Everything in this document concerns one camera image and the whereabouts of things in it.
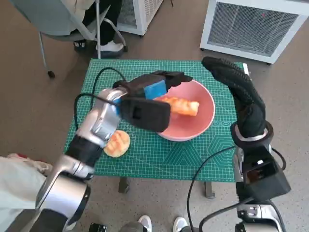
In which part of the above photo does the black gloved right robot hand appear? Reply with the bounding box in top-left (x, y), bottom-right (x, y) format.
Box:
top-left (201, 57), bottom-right (266, 139)

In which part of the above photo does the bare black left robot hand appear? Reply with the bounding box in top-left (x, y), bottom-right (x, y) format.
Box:
top-left (112, 70), bottom-right (194, 101)

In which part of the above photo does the long striped toy bread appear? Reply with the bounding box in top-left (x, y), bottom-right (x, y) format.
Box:
top-left (154, 96), bottom-right (200, 117)

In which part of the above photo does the pink bowl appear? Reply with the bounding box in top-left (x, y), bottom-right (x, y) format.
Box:
top-left (156, 79), bottom-right (216, 142)

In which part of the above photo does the round toy bread bun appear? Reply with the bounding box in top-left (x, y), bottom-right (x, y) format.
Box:
top-left (103, 130), bottom-right (131, 158)

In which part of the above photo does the seated person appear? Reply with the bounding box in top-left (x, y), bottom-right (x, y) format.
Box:
top-left (72, 0), bottom-right (125, 58)

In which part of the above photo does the small white mesh cabinet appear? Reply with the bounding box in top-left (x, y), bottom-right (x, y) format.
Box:
top-left (115, 0), bottom-right (165, 36)

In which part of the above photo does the green cutting mat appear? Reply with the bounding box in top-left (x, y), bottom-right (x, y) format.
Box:
top-left (63, 58), bottom-right (244, 183)

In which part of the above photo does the large white mesh cabinet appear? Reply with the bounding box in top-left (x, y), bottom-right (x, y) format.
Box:
top-left (199, 0), bottom-right (309, 65)

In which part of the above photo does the black metal table leg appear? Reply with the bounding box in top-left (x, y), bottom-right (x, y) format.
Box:
top-left (204, 181), bottom-right (215, 199)
top-left (118, 176), bottom-right (129, 193)

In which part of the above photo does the grey chair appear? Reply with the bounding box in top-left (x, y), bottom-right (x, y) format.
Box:
top-left (8, 0), bottom-right (128, 78)

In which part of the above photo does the person's right foot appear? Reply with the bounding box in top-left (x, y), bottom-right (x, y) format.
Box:
top-left (173, 217), bottom-right (188, 232)

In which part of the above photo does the person's foot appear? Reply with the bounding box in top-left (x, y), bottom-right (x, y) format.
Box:
top-left (138, 215), bottom-right (153, 232)
top-left (173, 217), bottom-right (188, 232)

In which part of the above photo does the person's left foot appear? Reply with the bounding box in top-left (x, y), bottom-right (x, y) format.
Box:
top-left (138, 215), bottom-right (153, 232)

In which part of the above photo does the small black device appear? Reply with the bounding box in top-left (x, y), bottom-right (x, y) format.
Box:
top-left (89, 222), bottom-right (108, 232)

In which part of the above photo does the person in light fabric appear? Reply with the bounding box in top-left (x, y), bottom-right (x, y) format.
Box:
top-left (0, 153), bottom-right (53, 232)

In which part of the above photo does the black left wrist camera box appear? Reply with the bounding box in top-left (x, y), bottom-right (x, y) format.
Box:
top-left (120, 98), bottom-right (171, 133)

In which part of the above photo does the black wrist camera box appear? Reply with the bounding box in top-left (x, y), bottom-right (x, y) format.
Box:
top-left (120, 98), bottom-right (171, 133)
top-left (242, 145), bottom-right (292, 201)

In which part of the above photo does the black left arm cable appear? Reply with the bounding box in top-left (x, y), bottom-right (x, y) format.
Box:
top-left (91, 67), bottom-right (126, 96)
top-left (73, 93), bottom-right (121, 130)

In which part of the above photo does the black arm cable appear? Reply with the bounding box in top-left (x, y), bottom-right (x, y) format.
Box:
top-left (91, 67), bottom-right (126, 96)
top-left (198, 197), bottom-right (283, 232)
top-left (73, 93), bottom-right (121, 130)
top-left (187, 145), bottom-right (236, 232)

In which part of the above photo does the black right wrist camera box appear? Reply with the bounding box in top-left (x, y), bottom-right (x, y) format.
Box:
top-left (242, 145), bottom-right (292, 201)

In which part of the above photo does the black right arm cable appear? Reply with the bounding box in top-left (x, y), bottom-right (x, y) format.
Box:
top-left (187, 145), bottom-right (236, 232)
top-left (198, 197), bottom-right (283, 232)

